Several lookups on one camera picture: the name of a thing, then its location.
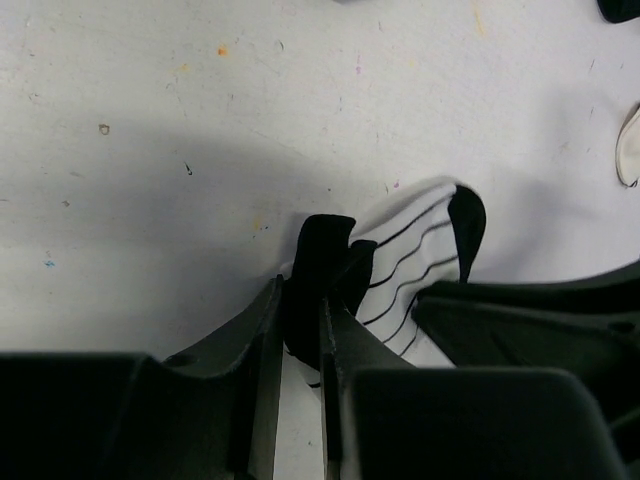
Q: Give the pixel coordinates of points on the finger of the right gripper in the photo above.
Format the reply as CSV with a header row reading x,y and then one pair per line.
x,y
588,327

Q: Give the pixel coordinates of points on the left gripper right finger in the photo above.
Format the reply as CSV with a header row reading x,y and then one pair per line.
x,y
385,419

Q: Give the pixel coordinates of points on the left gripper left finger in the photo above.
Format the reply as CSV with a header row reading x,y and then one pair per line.
x,y
207,412

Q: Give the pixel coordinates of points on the white sock black thin stripes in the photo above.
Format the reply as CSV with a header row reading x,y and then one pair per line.
x,y
377,268

